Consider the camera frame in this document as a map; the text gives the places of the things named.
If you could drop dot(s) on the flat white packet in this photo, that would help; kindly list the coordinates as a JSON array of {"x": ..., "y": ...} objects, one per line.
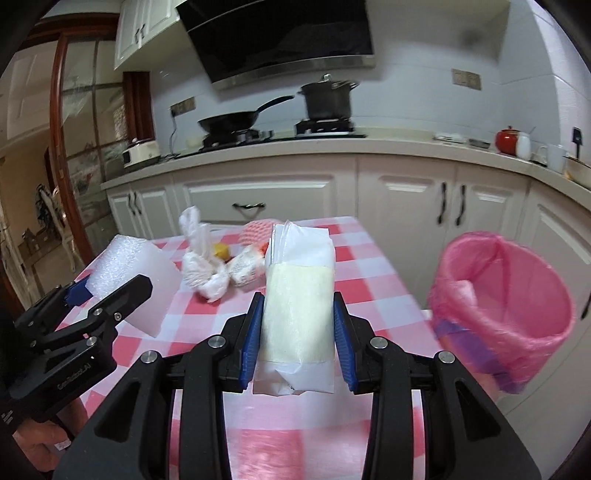
[{"x": 448, "y": 137}]

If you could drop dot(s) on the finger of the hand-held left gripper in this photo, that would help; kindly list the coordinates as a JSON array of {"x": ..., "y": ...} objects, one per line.
[
  {"x": 124, "y": 295},
  {"x": 76, "y": 293}
]

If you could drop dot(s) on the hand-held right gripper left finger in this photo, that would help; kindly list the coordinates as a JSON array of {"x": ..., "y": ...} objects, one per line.
[{"x": 249, "y": 341}]

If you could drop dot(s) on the grey dish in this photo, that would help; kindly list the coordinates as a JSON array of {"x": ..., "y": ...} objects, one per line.
[{"x": 479, "y": 142}]

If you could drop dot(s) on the white upper cabinet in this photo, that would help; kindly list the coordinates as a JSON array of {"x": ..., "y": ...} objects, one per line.
[
  {"x": 138, "y": 27},
  {"x": 438, "y": 27}
]

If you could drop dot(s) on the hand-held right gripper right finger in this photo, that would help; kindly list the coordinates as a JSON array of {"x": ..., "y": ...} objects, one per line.
[{"x": 344, "y": 341}]

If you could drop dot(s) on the black stock pot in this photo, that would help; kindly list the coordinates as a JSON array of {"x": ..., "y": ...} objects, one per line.
[{"x": 328, "y": 104}]

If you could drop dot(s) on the white stone countertop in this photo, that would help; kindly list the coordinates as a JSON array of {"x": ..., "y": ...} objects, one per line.
[{"x": 401, "y": 143}]

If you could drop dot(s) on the black spatula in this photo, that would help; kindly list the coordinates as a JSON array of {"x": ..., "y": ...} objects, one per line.
[{"x": 577, "y": 136}]

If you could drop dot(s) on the ornate dining chair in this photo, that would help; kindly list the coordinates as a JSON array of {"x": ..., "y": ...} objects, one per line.
[{"x": 64, "y": 230}]

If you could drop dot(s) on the black range hood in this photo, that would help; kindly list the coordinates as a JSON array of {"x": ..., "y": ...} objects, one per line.
[{"x": 277, "y": 37}]

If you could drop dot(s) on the white ceramic jar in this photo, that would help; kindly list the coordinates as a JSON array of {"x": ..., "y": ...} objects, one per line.
[{"x": 523, "y": 146}]

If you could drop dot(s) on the white printed paper wrapper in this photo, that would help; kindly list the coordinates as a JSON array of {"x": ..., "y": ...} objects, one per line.
[{"x": 247, "y": 270}]

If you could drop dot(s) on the small pink foam fruit net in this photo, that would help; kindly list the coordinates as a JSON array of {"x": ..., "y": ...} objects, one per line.
[{"x": 256, "y": 230}]

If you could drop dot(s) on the white lower cabinets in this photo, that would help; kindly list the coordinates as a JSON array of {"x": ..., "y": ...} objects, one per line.
[{"x": 397, "y": 198}]

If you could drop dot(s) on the white bowl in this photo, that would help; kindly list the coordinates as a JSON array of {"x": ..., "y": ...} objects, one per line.
[{"x": 579, "y": 168}]

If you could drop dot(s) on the wall power outlet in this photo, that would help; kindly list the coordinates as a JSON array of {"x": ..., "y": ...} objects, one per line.
[{"x": 182, "y": 107}]

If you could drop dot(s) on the bubble textured white foam block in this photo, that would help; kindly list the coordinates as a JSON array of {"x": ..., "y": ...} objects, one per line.
[{"x": 138, "y": 263}]

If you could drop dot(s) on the white plastic bag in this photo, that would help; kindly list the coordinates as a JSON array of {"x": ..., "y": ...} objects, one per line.
[{"x": 203, "y": 272}]

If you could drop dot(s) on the white rice cooker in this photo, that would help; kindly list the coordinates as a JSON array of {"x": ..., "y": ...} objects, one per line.
[{"x": 141, "y": 154}]

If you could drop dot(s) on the black gas stove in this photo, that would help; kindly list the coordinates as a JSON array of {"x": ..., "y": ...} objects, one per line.
[{"x": 323, "y": 127}]

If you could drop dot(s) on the wooden glass sliding door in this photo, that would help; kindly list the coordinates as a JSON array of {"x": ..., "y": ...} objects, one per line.
[{"x": 57, "y": 138}]

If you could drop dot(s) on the pink bagged trash bin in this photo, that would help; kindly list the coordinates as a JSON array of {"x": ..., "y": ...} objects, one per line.
[{"x": 508, "y": 300}]

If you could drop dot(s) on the small yellow object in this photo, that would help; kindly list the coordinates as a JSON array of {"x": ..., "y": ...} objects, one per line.
[{"x": 222, "y": 251}]

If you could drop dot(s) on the black wok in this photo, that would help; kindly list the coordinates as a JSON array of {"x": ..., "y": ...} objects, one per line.
[{"x": 226, "y": 122}]

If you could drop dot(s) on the red checkered tablecloth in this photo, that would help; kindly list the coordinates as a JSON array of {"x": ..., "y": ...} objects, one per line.
[{"x": 369, "y": 263}]

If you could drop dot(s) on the white mug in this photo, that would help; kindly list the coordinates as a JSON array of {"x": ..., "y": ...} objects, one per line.
[{"x": 554, "y": 157}]

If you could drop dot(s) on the white paper packet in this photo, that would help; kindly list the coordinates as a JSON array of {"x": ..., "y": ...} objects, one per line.
[{"x": 295, "y": 314}]

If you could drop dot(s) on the person's left hand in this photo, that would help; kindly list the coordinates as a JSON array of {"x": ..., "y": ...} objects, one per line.
[{"x": 44, "y": 445}]

